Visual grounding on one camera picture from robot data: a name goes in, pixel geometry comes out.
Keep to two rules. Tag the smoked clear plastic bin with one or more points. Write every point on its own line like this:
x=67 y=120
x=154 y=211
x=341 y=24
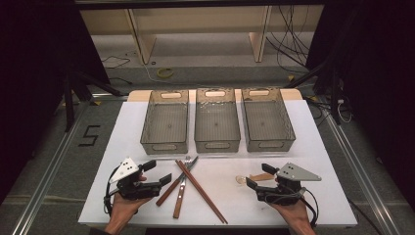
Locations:
x=267 y=122
x=166 y=124
x=217 y=124

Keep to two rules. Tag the brown wooden chopstick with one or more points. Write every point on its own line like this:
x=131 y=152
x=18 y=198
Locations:
x=204 y=192
x=199 y=191

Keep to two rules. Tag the light wooden furniture board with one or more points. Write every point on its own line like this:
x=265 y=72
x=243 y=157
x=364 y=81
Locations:
x=202 y=19

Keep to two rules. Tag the person's right hand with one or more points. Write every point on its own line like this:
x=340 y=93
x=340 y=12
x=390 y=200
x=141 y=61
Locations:
x=297 y=215

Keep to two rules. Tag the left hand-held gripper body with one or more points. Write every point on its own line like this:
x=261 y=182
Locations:
x=132 y=191

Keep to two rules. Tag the dark curtain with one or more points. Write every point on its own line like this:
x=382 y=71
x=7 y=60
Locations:
x=32 y=65
x=378 y=65

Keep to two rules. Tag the person's left hand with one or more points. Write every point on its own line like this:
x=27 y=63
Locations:
x=124 y=210

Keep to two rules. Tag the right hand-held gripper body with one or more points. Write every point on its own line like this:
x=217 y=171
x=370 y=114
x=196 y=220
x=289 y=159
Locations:
x=290 y=191

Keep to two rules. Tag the black metal stand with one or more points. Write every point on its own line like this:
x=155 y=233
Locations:
x=333 y=94
x=69 y=104

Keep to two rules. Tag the light wooden furniture leg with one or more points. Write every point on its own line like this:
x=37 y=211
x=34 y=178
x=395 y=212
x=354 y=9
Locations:
x=260 y=39
x=143 y=42

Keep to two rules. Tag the yellow tape roll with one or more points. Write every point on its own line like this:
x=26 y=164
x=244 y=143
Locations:
x=159 y=73

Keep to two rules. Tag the aluminium floor rail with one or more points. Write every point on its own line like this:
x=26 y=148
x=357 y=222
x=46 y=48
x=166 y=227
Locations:
x=49 y=169
x=359 y=169

